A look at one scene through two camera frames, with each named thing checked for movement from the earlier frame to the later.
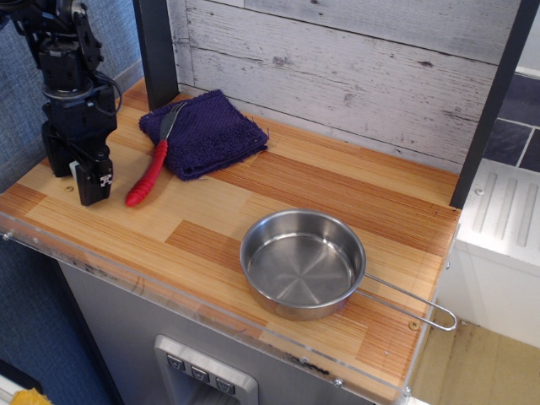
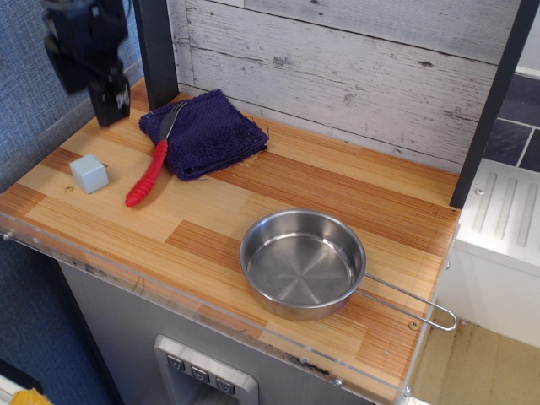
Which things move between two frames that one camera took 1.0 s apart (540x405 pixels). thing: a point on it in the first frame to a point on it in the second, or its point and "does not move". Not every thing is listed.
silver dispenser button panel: x=192 y=377 does not move
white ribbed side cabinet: x=494 y=280 does not move
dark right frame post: x=507 y=59 does not move
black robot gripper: x=84 y=124 to x=83 y=40
